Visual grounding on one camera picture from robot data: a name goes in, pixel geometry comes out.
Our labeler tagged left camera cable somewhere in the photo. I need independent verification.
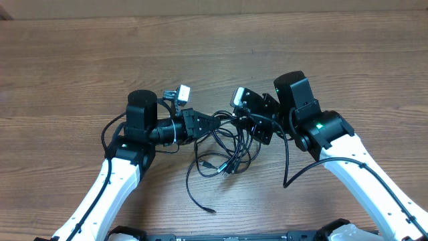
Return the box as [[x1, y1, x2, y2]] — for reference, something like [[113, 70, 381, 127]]
[[63, 112, 128, 241]]

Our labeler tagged long black usb cable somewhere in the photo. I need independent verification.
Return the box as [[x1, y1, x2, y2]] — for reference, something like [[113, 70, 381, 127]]
[[185, 152, 217, 214]]

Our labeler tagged black cable bundle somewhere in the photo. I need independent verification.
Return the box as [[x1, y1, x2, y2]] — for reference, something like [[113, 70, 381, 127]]
[[193, 110, 261, 178]]

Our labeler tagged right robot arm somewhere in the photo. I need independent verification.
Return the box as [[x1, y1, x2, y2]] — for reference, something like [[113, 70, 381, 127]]
[[230, 71, 427, 240]]

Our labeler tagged camera cable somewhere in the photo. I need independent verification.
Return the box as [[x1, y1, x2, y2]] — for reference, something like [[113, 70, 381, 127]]
[[63, 112, 128, 241], [247, 112, 428, 241]]

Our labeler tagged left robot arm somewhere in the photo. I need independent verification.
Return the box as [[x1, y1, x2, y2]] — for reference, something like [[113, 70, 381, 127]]
[[51, 90, 220, 240]]

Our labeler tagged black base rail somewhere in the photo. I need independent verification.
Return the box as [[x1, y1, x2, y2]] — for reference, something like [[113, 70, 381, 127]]
[[106, 219, 381, 241]]

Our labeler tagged right camera cable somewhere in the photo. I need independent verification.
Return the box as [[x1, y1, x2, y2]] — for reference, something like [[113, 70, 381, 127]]
[[247, 112, 428, 241]]

